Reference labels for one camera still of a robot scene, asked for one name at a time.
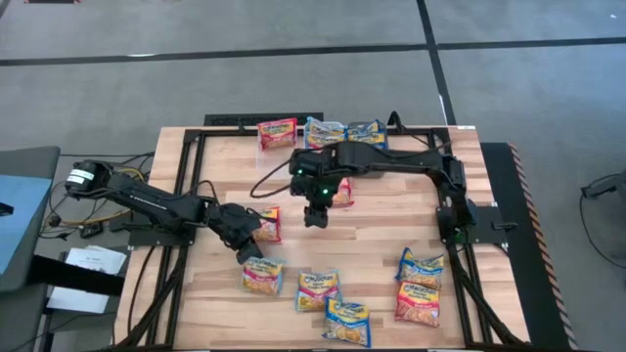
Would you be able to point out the blue mat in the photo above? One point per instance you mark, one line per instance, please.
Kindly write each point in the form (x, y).
(24, 230)

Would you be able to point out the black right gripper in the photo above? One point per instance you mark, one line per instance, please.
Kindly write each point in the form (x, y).
(315, 193)

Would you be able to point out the grey desk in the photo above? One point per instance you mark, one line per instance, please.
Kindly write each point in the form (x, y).
(29, 161)

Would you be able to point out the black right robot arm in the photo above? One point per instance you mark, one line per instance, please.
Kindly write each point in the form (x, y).
(401, 159)

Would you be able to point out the white paper sheet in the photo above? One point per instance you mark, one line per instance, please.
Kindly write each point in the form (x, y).
(78, 299)
(95, 259)

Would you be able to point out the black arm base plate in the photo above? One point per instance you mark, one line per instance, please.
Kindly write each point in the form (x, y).
(142, 237)
(489, 227)

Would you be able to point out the red Maruchan ramen packet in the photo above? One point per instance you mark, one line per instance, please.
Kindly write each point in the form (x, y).
(344, 193)
(417, 305)
(277, 134)
(271, 227)

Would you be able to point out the black aluminium table frame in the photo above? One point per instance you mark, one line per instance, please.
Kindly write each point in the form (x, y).
(199, 156)

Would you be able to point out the small black box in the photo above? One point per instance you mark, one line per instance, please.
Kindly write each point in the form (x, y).
(91, 230)

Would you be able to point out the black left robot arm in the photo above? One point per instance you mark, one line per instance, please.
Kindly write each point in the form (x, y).
(147, 200)

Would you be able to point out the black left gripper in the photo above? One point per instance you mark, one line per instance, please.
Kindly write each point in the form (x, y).
(235, 225)

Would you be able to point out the small black object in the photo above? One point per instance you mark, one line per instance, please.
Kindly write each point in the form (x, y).
(6, 209)

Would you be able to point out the black flat bar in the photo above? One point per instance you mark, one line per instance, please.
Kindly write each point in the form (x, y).
(73, 276)

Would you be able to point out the grey plastic bin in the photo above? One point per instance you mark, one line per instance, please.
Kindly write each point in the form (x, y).
(388, 139)

